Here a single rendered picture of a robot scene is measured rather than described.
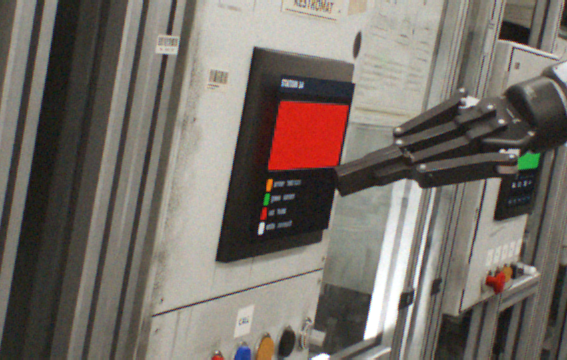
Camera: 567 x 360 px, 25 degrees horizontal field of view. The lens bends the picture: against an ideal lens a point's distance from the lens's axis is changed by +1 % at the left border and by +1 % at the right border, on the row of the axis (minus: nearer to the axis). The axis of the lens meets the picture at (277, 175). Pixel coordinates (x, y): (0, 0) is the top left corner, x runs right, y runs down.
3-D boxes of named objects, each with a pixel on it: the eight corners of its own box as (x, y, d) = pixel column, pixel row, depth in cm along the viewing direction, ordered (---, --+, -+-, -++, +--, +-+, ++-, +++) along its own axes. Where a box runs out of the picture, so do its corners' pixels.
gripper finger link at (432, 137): (499, 110, 129) (493, 102, 130) (395, 142, 128) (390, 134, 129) (499, 138, 132) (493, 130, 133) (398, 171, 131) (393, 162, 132)
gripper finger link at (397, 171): (419, 165, 129) (431, 183, 127) (373, 181, 128) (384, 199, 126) (418, 154, 128) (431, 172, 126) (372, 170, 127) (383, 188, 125)
